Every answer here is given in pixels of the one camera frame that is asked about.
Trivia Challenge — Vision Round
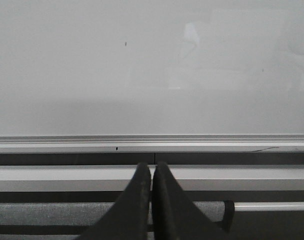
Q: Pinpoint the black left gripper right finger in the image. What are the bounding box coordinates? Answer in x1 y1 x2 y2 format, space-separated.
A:
152 162 232 240

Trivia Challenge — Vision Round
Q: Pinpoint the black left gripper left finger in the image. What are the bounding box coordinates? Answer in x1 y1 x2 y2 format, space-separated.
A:
79 162 151 240

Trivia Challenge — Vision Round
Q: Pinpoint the white whiteboard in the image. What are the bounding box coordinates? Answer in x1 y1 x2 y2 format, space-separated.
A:
0 0 304 154

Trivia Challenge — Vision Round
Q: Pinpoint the grey fabric roll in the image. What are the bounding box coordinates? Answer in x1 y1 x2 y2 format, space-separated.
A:
0 201 234 226

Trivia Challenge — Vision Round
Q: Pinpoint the white horizontal stand rod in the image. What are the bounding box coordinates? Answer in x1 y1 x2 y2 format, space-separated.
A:
234 201 304 212

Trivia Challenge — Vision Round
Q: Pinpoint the black strap loop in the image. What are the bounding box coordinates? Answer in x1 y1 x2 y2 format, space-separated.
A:
215 199 235 232

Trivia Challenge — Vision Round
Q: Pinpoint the white whiteboard stand frame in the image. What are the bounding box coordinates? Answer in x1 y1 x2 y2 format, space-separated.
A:
0 165 304 192

